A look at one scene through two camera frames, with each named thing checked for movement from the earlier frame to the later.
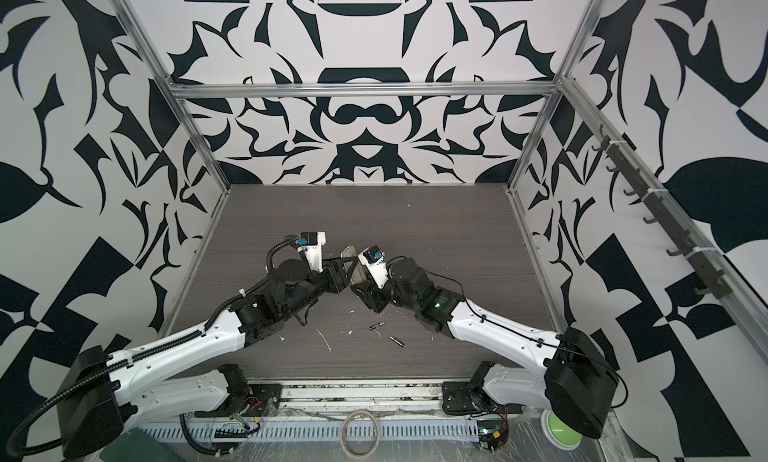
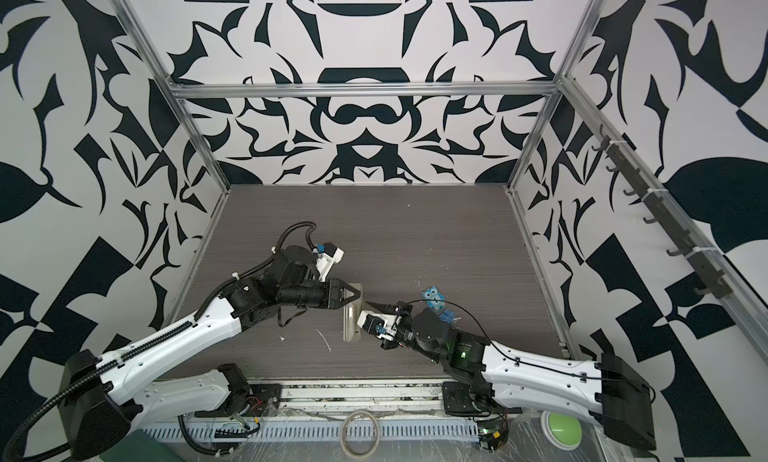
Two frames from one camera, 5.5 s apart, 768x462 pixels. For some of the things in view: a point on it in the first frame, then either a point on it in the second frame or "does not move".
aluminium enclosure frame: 730,272 does not move
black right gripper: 374,296 to 404,310
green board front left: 137,446 does not move
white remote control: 358,275 to 352,315
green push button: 558,433 does not move
